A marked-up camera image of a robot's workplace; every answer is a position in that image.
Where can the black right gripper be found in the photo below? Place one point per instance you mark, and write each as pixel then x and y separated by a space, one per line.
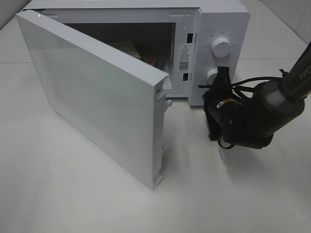
pixel 223 109

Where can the white microwave knob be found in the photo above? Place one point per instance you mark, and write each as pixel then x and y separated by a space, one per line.
pixel 221 47
pixel 211 75

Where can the pink round plate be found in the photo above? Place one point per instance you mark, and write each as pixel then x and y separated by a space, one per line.
pixel 146 54

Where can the white bread sandwich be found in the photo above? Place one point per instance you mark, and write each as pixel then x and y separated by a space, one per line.
pixel 126 47

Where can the white microwave door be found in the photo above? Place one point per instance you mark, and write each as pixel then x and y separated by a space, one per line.
pixel 114 99

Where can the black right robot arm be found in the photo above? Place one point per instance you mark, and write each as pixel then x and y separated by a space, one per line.
pixel 249 112

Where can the white warning label sticker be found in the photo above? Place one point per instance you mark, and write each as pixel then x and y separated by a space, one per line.
pixel 185 52

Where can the white microwave oven body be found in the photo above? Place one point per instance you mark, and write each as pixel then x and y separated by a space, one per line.
pixel 160 25

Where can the glass microwave turntable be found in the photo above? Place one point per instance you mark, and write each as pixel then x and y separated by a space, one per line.
pixel 161 63

